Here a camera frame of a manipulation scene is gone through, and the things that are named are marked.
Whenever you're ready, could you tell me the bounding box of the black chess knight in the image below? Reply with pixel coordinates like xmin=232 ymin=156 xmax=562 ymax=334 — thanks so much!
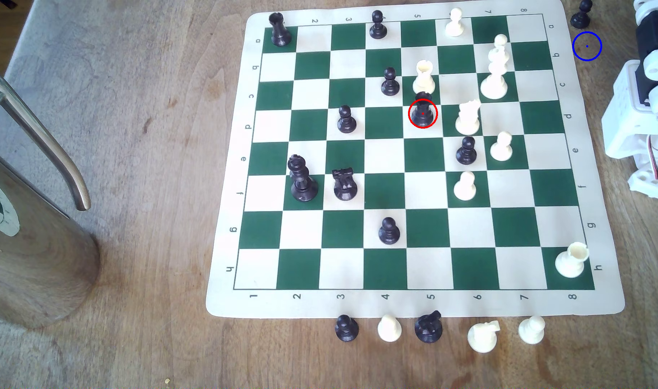
xmin=414 ymin=310 xmax=443 ymax=344
xmin=332 ymin=167 xmax=359 ymax=202

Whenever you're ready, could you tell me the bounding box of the white chess rook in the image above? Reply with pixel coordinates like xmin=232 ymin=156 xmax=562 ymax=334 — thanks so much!
xmin=555 ymin=241 xmax=590 ymax=279
xmin=412 ymin=60 xmax=437 ymax=96

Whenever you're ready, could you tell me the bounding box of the white chess knight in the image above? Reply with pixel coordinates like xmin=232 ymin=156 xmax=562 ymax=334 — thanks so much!
xmin=467 ymin=320 xmax=501 ymax=354
xmin=455 ymin=99 xmax=482 ymax=136

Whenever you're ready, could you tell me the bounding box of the black chess rook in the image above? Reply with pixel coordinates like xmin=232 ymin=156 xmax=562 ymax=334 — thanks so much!
xmin=269 ymin=12 xmax=293 ymax=47
xmin=411 ymin=92 xmax=437 ymax=128

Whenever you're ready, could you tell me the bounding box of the black chess king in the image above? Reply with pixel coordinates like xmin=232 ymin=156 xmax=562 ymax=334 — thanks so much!
xmin=288 ymin=154 xmax=319 ymax=203

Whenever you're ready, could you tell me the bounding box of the green and white chess mat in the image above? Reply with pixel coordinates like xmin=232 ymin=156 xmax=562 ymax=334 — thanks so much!
xmin=206 ymin=0 xmax=627 ymax=319

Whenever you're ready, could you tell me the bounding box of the stainless steel jug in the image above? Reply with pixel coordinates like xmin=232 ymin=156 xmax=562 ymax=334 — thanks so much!
xmin=0 ymin=66 xmax=102 ymax=330

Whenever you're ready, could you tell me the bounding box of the black chess pawn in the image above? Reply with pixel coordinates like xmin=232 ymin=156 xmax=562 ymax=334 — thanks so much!
xmin=378 ymin=217 xmax=401 ymax=245
xmin=369 ymin=10 xmax=388 ymax=40
xmin=337 ymin=105 xmax=358 ymax=134
xmin=570 ymin=0 xmax=593 ymax=30
xmin=456 ymin=136 xmax=478 ymax=165
xmin=335 ymin=314 xmax=359 ymax=343
xmin=381 ymin=67 xmax=401 ymax=97

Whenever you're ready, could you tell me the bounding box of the white chess king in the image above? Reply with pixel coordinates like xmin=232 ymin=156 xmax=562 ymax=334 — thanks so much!
xmin=479 ymin=49 xmax=509 ymax=100

